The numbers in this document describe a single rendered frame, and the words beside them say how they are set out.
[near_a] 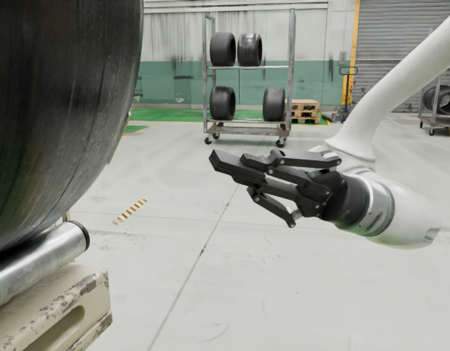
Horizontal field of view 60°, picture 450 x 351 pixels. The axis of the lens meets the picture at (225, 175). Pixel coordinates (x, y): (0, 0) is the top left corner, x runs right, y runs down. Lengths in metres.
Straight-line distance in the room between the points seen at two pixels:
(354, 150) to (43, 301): 0.55
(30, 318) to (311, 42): 11.27
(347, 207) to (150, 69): 11.79
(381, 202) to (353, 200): 0.05
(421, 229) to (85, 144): 0.53
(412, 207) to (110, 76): 0.49
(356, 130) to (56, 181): 0.56
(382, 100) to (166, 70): 11.46
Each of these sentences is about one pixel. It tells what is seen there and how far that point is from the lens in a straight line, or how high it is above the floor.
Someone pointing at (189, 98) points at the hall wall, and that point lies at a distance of 11.90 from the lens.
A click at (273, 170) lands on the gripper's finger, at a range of 0.50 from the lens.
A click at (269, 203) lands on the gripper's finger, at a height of 0.92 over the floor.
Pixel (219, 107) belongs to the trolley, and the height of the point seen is 0.58.
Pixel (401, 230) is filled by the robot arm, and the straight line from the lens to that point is 0.66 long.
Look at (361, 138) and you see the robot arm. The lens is 0.76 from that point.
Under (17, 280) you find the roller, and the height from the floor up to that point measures 0.90.
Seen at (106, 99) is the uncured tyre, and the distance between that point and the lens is 0.33.
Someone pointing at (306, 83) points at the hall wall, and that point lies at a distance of 11.43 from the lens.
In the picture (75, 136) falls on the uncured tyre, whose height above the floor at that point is 1.05.
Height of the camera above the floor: 1.10
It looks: 15 degrees down
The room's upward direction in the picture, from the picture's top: straight up
